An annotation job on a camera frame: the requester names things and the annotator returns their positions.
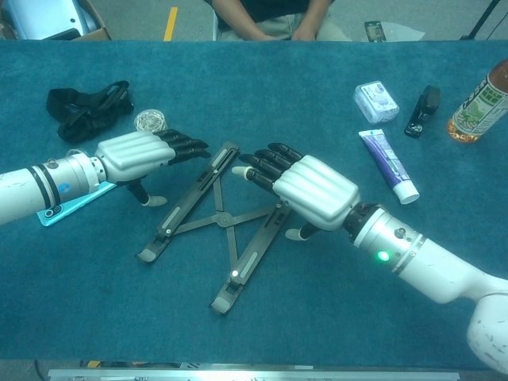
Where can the aluminium profile rail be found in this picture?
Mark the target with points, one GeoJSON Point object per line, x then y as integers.
{"type": "Point", "coordinates": [254, 375]}

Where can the brown cardboard box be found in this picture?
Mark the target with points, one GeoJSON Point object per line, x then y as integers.
{"type": "Point", "coordinates": [100, 33]}

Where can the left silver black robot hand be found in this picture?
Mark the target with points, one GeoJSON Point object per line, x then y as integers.
{"type": "Point", "coordinates": [135, 155]}

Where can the seated person dark shirt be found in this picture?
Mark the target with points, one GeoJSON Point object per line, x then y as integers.
{"type": "Point", "coordinates": [270, 12]}

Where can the black stapler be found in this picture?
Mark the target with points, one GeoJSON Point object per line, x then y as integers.
{"type": "Point", "coordinates": [422, 111]}

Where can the clear box with purple label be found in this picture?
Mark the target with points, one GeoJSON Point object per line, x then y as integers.
{"type": "Point", "coordinates": [375, 101]}

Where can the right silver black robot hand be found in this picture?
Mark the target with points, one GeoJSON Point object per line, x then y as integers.
{"type": "Point", "coordinates": [317, 190]}

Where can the yellow floor tape strip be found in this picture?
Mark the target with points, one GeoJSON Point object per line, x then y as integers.
{"type": "Point", "coordinates": [170, 24]}

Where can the black folding laptop stand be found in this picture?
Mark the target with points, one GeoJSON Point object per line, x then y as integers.
{"type": "Point", "coordinates": [224, 218]}

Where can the light blue smartphone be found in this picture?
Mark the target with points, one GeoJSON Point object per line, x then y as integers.
{"type": "Point", "coordinates": [71, 208]}

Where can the teal felt table cover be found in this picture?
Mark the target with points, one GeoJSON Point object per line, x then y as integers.
{"type": "Point", "coordinates": [254, 99]}

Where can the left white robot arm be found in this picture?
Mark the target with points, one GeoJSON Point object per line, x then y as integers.
{"type": "Point", "coordinates": [31, 190]}

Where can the purple white toothpaste tube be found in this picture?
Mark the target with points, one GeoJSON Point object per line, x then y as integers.
{"type": "Point", "coordinates": [387, 158]}

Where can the clear jar of paper clips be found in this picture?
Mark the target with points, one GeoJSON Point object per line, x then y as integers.
{"type": "Point", "coordinates": [148, 121]}

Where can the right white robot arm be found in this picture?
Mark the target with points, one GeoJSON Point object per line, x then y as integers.
{"type": "Point", "coordinates": [416, 254]}

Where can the white paper sheet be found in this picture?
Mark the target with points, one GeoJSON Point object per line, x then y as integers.
{"type": "Point", "coordinates": [405, 31]}

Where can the yellow plastic part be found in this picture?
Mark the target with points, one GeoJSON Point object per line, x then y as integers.
{"type": "Point", "coordinates": [93, 363]}

